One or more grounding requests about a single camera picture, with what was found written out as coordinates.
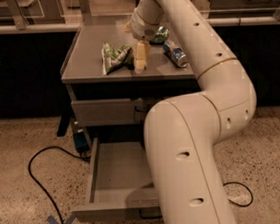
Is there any green jalapeno chip bag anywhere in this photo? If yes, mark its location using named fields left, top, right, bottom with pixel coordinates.
left=101, top=42, right=134, bottom=76

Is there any blue power adapter box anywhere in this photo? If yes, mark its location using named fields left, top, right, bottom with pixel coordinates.
left=73, top=130, right=89, bottom=154

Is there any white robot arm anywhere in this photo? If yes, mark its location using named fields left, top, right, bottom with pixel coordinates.
left=131, top=0, right=257, bottom=224

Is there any closed grey top drawer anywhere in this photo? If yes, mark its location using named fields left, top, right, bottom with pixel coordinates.
left=72, top=98, right=151, bottom=127

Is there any blue soda can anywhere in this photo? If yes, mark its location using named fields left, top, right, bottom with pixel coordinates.
left=162, top=40, right=188, bottom=68

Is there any black floor cable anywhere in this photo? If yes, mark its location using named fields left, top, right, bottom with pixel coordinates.
left=223, top=181, right=254, bottom=208
left=26, top=144, right=94, bottom=224

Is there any small green snack bag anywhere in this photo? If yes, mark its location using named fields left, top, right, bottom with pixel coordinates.
left=149, top=27, right=169, bottom=45

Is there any blue tape cross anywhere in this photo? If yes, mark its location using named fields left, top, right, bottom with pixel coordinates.
left=47, top=214, right=76, bottom=224

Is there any open grey middle drawer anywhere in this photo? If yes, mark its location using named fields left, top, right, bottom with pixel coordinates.
left=73, top=138, right=161, bottom=223

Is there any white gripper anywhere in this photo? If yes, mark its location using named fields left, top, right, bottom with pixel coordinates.
left=123, top=7, right=162, bottom=74

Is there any grey drawer cabinet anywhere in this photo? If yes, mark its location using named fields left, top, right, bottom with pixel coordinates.
left=61, top=15, right=199, bottom=143

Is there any black floor cable left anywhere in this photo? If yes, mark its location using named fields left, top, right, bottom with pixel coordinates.
left=26, top=144, right=94, bottom=224

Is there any black floor cable right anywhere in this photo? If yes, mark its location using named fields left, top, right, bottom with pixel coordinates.
left=223, top=181, right=254, bottom=208

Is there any white counter rail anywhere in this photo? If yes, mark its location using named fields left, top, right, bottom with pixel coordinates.
left=0, top=17, right=280, bottom=35

